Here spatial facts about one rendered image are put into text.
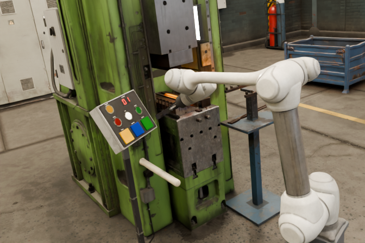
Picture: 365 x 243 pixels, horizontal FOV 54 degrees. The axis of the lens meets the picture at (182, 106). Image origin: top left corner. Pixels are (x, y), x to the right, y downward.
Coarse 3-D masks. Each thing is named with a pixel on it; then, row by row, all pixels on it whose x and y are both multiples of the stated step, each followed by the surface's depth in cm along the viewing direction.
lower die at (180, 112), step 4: (164, 92) 284; (168, 92) 285; (156, 96) 279; (160, 96) 278; (164, 96) 275; (156, 100) 271; (160, 100) 270; (164, 100) 266; (168, 100) 264; (172, 100) 263; (156, 104) 268; (160, 104) 263; (164, 104) 260; (164, 108) 260; (180, 108) 250; (184, 108) 252; (188, 108) 254; (192, 108) 256; (196, 108) 258; (172, 112) 252; (176, 112) 249; (180, 112) 251; (184, 112) 253; (188, 112) 255
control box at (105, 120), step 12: (120, 96) 212; (132, 96) 219; (96, 108) 196; (120, 108) 207; (132, 108) 214; (144, 108) 222; (96, 120) 199; (108, 120) 197; (132, 120) 210; (108, 132) 197; (132, 132) 206; (144, 132) 213; (120, 144) 196
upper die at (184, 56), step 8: (152, 56) 254; (160, 56) 245; (168, 56) 236; (176, 56) 240; (184, 56) 244; (192, 56) 248; (152, 64) 257; (160, 64) 247; (168, 64) 239; (176, 64) 241
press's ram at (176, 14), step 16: (144, 0) 232; (160, 0) 225; (176, 0) 232; (192, 0) 239; (144, 16) 237; (160, 16) 227; (176, 16) 234; (192, 16) 242; (160, 32) 229; (176, 32) 236; (192, 32) 244; (160, 48) 232; (176, 48) 239
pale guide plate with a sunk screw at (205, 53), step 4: (200, 44) 265; (204, 44) 267; (208, 44) 269; (200, 48) 266; (204, 48) 268; (208, 48) 270; (200, 52) 268; (204, 52) 269; (208, 52) 271; (200, 56) 269; (204, 56) 269; (208, 56) 271; (204, 60) 270; (208, 60) 272; (204, 64) 271; (208, 64) 273
